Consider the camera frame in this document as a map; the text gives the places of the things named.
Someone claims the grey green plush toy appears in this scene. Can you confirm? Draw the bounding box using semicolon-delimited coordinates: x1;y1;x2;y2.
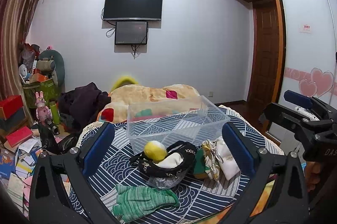
37;49;65;87

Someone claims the green cardboard box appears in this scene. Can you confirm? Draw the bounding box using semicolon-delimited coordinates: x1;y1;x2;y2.
23;79;61;108

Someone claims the white sliding door with hearts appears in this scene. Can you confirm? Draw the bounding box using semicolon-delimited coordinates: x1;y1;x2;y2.
281;0;336;106

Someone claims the small black wall monitor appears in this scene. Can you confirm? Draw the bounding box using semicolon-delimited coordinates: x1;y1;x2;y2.
115;21;148;45

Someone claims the white folded cloth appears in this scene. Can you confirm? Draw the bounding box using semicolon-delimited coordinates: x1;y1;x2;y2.
215;137;240;181

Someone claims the blue white patterned bedspread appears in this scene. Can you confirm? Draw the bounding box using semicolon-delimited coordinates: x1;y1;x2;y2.
76;105;285;224

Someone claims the red box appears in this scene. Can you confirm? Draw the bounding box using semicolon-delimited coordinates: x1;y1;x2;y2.
0;95;23;120

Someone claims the striped red gold curtain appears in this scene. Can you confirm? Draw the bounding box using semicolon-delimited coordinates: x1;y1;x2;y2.
0;0;51;101

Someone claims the green knitted sock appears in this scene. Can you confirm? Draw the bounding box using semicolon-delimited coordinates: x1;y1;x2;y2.
111;185;180;223

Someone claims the person's right hand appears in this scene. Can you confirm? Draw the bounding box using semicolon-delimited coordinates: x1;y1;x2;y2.
304;161;322;192

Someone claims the wall mounted black television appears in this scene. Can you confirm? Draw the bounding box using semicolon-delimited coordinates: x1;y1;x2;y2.
102;0;163;21

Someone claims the black patterned headband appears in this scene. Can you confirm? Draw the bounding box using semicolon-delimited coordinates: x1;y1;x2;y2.
130;141;198;178

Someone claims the clear plastic bag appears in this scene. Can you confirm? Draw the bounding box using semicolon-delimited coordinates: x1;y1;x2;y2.
146;170;188;190

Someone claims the dark purple clothing pile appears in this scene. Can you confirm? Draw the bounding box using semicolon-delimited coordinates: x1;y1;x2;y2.
58;82;111;133

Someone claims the green bottle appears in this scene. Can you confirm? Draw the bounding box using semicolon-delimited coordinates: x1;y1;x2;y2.
50;101;60;125

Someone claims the brown wooden door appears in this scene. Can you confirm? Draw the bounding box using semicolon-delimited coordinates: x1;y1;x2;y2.
248;0;280;110

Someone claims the pink rabbit figurine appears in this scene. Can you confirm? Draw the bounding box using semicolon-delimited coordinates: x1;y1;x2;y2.
35;91;52;124

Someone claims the yellow floral cloth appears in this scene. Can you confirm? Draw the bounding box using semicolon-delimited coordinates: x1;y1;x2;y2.
202;139;223;182

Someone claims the yellow green plush cushion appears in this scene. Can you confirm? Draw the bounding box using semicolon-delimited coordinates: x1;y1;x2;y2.
110;76;138;92

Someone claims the white small fan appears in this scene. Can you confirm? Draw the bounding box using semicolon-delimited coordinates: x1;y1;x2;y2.
19;64;28;82

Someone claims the clear plastic storage box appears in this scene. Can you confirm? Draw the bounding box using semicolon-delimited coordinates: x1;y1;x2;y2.
126;96;230;154

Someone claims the yellow white plush ball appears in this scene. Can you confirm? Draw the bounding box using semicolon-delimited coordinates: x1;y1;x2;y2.
143;141;167;163

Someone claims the beige fleece blanket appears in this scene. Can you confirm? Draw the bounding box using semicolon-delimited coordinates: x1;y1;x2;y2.
97;84;200;123

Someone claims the red book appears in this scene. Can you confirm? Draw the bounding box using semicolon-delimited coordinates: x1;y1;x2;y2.
6;126;33;147

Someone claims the yellow green sponge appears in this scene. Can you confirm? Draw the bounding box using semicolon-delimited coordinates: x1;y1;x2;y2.
193;149;208;180

